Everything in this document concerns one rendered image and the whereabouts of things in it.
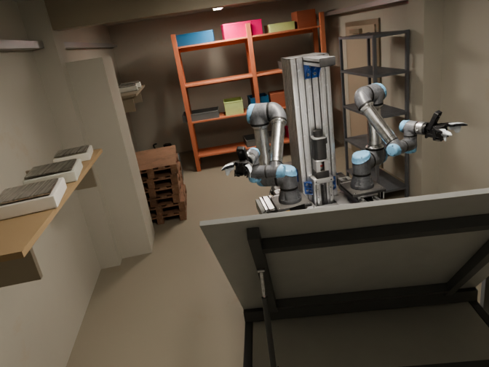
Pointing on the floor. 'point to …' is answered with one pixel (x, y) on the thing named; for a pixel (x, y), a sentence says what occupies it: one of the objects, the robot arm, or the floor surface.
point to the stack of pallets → (163, 183)
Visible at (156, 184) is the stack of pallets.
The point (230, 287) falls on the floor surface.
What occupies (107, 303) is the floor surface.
